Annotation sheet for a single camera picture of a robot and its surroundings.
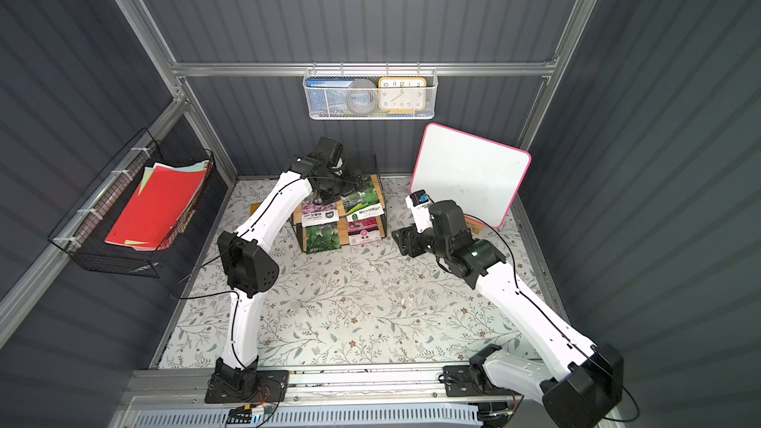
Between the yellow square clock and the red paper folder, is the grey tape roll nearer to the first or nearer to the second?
the yellow square clock

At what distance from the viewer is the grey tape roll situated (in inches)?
34.2

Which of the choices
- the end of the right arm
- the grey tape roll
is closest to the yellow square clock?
the grey tape roll
